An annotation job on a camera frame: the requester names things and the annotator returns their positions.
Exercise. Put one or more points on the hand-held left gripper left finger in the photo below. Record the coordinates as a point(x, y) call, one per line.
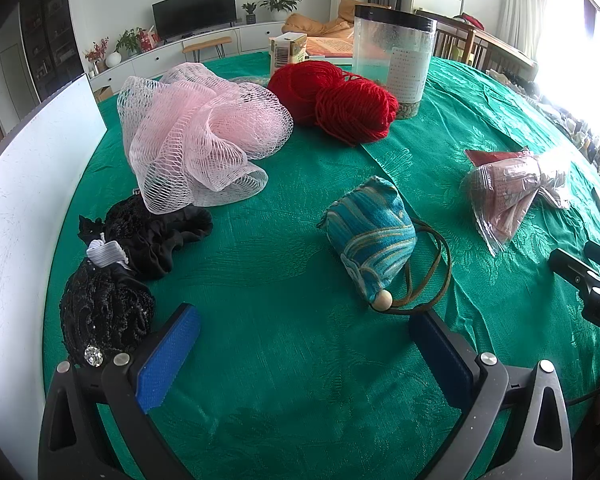
point(167, 355)

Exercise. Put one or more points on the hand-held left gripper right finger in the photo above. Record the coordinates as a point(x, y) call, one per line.
point(442, 360)

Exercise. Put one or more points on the black lace hair net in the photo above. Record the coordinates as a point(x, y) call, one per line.
point(105, 310)

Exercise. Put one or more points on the pink cloth in plastic bag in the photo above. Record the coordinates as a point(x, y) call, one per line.
point(505, 195)

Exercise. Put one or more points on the black cloth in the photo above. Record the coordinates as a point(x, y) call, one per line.
point(160, 240)

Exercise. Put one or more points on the white elastic band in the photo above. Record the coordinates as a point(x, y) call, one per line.
point(107, 253)

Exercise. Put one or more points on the green tablecloth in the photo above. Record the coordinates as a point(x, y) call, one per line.
point(290, 270)

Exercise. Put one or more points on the white board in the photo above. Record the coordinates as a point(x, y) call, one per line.
point(25, 185)

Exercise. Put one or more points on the pink mesh bath sponge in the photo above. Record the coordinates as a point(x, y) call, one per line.
point(195, 130)

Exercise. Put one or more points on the dark wooden chair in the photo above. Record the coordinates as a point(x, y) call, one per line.
point(452, 35)

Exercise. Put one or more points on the cardboard box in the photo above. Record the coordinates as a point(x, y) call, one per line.
point(102, 93)

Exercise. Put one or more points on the clear jar with black lid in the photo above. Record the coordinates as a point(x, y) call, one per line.
point(395, 55)

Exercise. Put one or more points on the red yarn ball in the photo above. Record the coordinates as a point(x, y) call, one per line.
point(340, 95)

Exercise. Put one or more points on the white television cabinet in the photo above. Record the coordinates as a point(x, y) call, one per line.
point(150, 62)

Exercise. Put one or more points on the white round vase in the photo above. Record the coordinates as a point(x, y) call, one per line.
point(112, 60)

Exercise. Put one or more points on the red flowers in vase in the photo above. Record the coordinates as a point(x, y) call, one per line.
point(96, 55)

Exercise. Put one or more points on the wooden bench with metal legs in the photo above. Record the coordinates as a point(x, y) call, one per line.
point(207, 45)

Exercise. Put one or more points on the red box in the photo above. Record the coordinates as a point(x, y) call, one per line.
point(149, 40)

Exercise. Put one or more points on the bushy potted plant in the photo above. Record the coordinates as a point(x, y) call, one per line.
point(129, 40)

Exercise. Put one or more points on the small yellow-white carton box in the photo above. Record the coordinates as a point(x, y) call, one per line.
point(286, 52)

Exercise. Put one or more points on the orange book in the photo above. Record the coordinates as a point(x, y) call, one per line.
point(330, 49)

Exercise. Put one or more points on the black display cabinet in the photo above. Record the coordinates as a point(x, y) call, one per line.
point(50, 35)

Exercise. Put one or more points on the black television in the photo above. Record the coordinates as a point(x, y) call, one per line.
point(195, 10)

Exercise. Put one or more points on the small potted plant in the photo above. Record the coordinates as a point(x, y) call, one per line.
point(250, 12)

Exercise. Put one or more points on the orange lounge chair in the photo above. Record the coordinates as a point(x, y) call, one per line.
point(320, 22)

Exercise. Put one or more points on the large potted plant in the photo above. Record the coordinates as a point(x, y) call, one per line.
point(279, 4)

